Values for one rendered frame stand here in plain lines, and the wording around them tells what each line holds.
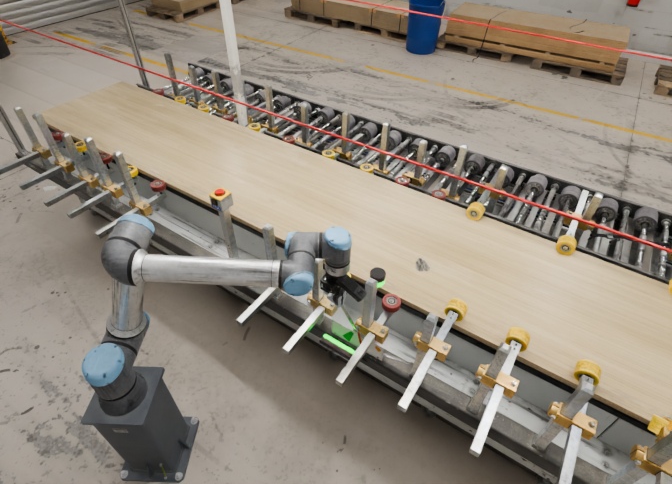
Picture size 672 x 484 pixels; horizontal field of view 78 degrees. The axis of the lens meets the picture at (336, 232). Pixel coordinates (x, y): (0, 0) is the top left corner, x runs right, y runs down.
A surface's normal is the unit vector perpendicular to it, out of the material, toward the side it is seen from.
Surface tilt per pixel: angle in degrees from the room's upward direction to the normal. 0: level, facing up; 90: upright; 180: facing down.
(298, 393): 0
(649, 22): 90
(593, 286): 0
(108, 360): 5
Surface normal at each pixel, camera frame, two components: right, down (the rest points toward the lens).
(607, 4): -0.53, 0.57
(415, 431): 0.01, -0.74
